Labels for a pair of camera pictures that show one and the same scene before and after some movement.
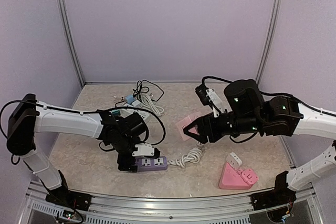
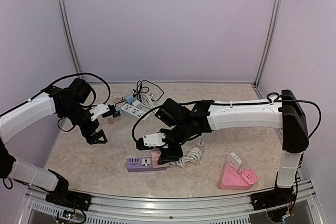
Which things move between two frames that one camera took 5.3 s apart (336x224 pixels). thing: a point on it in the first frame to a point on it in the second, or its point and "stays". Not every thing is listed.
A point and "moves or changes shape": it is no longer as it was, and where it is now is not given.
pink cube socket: x=181 y=124 moves or changes shape
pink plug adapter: x=250 y=176 stays
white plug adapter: x=233 y=159 stays
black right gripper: x=205 y=121 to x=168 y=156
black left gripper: x=125 y=164 to x=92 y=138
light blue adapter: x=129 y=98 stays
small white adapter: x=208 y=97 to x=155 y=139
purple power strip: x=151 y=164 stays
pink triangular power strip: x=231 y=179 stays
